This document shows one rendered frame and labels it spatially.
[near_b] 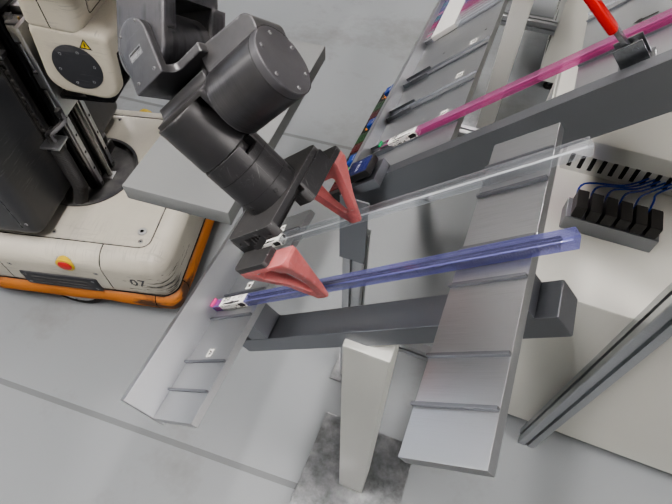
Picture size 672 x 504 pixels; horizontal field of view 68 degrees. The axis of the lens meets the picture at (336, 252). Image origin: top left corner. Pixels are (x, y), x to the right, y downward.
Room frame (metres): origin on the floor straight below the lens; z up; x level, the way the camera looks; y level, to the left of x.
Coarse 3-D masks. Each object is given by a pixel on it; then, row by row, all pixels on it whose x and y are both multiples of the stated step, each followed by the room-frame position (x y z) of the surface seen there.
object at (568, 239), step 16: (512, 240) 0.24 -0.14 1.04; (528, 240) 0.23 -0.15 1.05; (544, 240) 0.23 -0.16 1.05; (560, 240) 0.22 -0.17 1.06; (576, 240) 0.22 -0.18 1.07; (432, 256) 0.26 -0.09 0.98; (448, 256) 0.25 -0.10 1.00; (464, 256) 0.24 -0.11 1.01; (480, 256) 0.24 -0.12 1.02; (496, 256) 0.23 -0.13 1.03; (512, 256) 0.23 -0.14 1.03; (528, 256) 0.22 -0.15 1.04; (352, 272) 0.29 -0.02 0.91; (368, 272) 0.28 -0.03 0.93; (384, 272) 0.27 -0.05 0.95; (400, 272) 0.26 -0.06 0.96; (416, 272) 0.25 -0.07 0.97; (432, 272) 0.25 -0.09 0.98; (272, 288) 0.33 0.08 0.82; (288, 288) 0.31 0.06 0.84; (336, 288) 0.28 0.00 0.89; (256, 304) 0.32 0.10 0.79
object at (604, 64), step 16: (608, 0) 0.68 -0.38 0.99; (624, 0) 0.66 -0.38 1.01; (640, 0) 0.63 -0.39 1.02; (656, 0) 0.61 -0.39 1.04; (592, 16) 0.67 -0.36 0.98; (624, 16) 0.61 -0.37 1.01; (640, 16) 0.59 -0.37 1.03; (592, 32) 0.62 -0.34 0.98; (656, 32) 0.53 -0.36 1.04; (592, 64) 0.54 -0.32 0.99; (608, 64) 0.52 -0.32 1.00; (576, 80) 0.53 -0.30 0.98; (592, 80) 0.51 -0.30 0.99
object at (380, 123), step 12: (444, 0) 1.18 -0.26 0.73; (432, 12) 1.13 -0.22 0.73; (432, 24) 1.08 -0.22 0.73; (420, 36) 1.03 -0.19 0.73; (420, 48) 0.99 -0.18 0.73; (408, 60) 0.94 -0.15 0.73; (408, 72) 0.90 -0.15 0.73; (396, 84) 0.85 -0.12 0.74; (396, 96) 0.83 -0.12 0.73; (384, 108) 0.78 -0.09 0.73; (384, 120) 0.76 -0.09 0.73; (372, 132) 0.71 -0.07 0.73; (372, 144) 0.69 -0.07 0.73; (360, 156) 0.65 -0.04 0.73
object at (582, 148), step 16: (576, 144) 0.32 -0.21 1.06; (592, 144) 0.32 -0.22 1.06; (528, 160) 0.33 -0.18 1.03; (544, 160) 0.32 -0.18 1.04; (560, 160) 0.32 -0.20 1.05; (464, 176) 0.36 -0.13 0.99; (480, 176) 0.34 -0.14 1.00; (496, 176) 0.34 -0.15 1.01; (512, 176) 0.33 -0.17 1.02; (416, 192) 0.37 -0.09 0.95; (432, 192) 0.36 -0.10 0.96; (448, 192) 0.35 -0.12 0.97; (368, 208) 0.39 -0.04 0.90; (384, 208) 0.37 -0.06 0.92; (400, 208) 0.37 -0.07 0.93; (320, 224) 0.41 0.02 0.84; (336, 224) 0.40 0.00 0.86; (352, 224) 0.39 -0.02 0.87; (288, 240) 0.42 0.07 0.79
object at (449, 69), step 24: (504, 0) 0.95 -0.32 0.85; (480, 24) 0.92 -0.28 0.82; (432, 48) 0.97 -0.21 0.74; (456, 48) 0.88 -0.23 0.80; (480, 48) 0.81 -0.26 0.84; (432, 72) 0.84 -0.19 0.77; (456, 72) 0.78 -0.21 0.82; (480, 72) 0.73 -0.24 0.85; (408, 96) 0.81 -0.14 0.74; (432, 96) 0.74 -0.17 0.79; (456, 96) 0.69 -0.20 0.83; (408, 120) 0.71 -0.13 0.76; (456, 120) 0.61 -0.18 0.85; (408, 144) 0.62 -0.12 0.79; (432, 144) 0.58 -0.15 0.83
